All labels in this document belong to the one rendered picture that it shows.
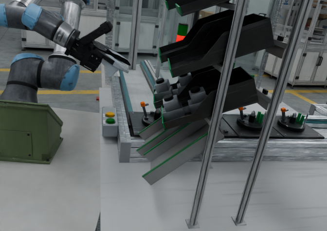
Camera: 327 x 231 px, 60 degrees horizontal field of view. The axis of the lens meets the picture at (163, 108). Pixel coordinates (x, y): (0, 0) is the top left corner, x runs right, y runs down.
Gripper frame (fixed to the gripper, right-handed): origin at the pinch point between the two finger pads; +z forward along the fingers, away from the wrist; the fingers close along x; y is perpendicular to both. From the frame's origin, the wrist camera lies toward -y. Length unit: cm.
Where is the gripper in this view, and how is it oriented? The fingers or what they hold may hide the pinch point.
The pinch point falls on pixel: (128, 65)
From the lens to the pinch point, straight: 99.0
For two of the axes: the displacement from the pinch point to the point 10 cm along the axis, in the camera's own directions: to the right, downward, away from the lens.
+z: 8.4, 4.8, 2.4
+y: -5.4, 7.8, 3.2
